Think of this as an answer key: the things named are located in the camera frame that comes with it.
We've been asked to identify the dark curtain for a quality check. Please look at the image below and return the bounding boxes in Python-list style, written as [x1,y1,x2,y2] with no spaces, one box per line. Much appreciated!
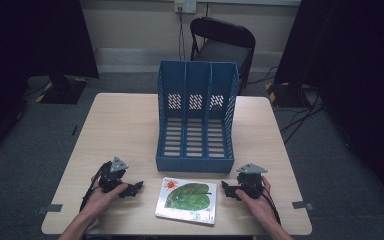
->
[0,0,100,168]
[272,0,384,216]

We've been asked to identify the black socket cable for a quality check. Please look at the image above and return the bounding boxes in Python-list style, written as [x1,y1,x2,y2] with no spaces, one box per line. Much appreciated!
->
[177,5,187,62]

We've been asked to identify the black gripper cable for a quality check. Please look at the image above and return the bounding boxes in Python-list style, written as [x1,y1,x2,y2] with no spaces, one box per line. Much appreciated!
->
[246,181,282,226]
[78,166,106,213]

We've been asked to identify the person's left hand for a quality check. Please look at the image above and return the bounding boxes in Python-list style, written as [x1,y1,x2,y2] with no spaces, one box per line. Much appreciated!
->
[85,178,130,219]

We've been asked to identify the green leaf picture book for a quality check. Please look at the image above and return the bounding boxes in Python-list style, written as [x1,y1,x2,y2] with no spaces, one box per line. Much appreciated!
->
[154,176,218,226]

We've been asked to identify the black stand base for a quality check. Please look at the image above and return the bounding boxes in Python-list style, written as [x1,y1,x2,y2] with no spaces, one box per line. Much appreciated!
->
[34,74,90,105]
[264,81,315,109]

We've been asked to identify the black folding chair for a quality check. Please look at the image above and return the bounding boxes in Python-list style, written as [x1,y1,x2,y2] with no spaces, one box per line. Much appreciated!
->
[189,16,257,96]

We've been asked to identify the grey tape strip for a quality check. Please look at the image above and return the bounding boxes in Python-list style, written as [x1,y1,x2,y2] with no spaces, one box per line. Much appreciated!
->
[36,203,64,215]
[291,200,315,211]

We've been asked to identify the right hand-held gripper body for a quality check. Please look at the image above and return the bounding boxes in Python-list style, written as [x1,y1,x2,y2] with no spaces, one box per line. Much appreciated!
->
[235,162,269,201]

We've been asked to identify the blue plastic file rack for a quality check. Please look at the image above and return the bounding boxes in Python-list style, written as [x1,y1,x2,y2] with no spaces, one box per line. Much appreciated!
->
[155,59,241,174]

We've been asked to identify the person's right hand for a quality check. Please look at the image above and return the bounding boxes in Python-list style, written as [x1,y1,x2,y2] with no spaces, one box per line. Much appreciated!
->
[234,175,277,224]

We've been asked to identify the black floor cables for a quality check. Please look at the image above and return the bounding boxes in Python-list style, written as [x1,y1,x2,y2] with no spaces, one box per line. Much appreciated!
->
[246,65,325,145]

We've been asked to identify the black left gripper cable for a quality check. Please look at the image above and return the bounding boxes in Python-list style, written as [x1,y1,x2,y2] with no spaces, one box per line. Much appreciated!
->
[78,166,106,213]

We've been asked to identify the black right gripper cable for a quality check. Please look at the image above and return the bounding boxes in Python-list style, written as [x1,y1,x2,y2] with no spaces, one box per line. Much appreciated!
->
[246,181,282,226]

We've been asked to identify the white wall socket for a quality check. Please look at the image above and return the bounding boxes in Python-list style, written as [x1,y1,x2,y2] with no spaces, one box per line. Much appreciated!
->
[174,0,198,15]

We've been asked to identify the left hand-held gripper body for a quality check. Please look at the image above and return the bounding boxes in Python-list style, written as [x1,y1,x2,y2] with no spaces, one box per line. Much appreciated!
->
[97,156,130,194]

